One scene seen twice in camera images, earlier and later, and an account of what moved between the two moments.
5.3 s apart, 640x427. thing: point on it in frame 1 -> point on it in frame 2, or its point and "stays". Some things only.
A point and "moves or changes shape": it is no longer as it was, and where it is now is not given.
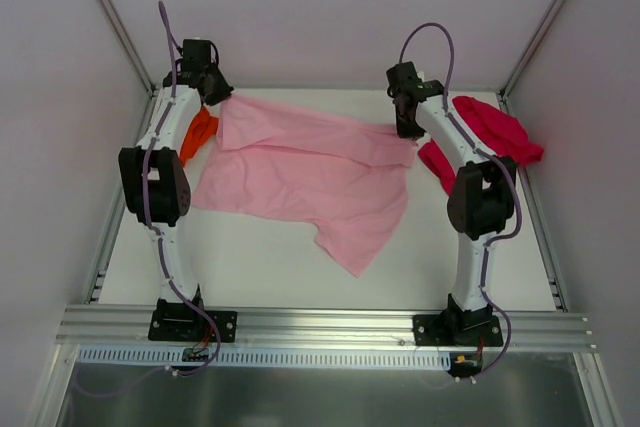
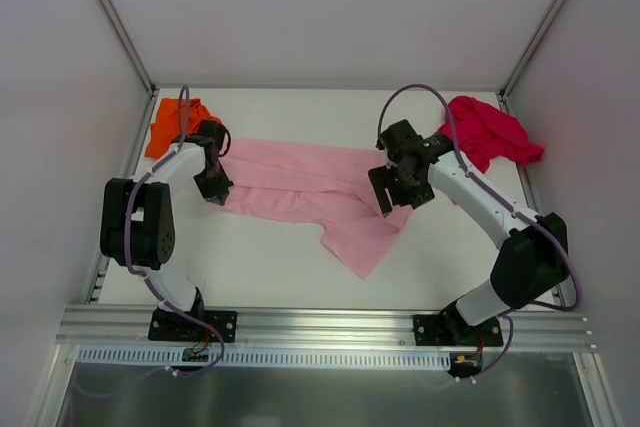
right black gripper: x=407 y=123 -> x=400 y=192
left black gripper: x=218 y=92 -> x=214 y=185
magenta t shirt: x=500 y=133 stays
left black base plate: x=191 y=325 stays
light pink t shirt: x=346 y=178 moves or changes shape
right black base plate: x=459 y=328 stays
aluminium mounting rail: x=323 y=329 stays
